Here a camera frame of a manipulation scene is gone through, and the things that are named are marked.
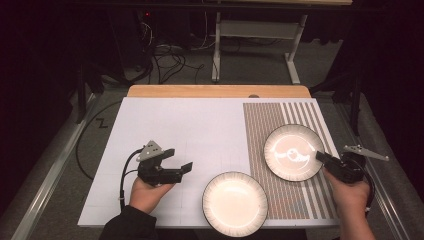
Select white board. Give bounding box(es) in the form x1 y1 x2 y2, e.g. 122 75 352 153
77 96 341 229

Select person's right hand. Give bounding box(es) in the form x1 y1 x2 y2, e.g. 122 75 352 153
323 166 372 218

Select white plate with dark rim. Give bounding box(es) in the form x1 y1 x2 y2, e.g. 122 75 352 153
201 171 269 238
263 123 326 183

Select black metal stand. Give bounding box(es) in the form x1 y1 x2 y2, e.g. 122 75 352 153
313 73 365 137
75 63 105 125

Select right hand-held gripper black cable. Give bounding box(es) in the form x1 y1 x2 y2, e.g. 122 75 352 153
343 159 377 214

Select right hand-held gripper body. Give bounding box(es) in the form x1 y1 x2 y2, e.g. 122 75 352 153
328 144 390 184

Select black floor cable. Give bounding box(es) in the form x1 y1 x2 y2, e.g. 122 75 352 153
75 99 124 181

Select brown striped woven placemat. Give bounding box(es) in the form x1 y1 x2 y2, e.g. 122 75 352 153
242 101 337 221

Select thin white cable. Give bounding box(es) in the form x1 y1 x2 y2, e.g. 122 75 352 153
189 9 218 51

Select black device with red light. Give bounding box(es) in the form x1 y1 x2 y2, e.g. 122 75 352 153
109 6 154 73

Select aluminium floor rail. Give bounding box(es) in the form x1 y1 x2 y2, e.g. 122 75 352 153
333 99 412 240
9 93 98 240

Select white frame desk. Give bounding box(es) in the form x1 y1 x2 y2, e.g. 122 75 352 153
203 0 354 85

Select tangle of black cables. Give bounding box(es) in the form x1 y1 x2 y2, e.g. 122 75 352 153
139 19 206 84

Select left hand-held gripper black cable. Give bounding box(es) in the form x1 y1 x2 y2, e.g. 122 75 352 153
118 148 144 212

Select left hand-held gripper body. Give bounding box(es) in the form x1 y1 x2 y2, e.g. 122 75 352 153
136 140 184 187

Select person's left hand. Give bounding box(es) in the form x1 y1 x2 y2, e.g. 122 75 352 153
129 176 176 214

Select hand-held gripper black cable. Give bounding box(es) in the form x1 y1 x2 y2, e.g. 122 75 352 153
118 148 144 212
343 159 377 214

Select wooden table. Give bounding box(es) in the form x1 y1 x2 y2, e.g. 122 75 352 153
127 84 312 99

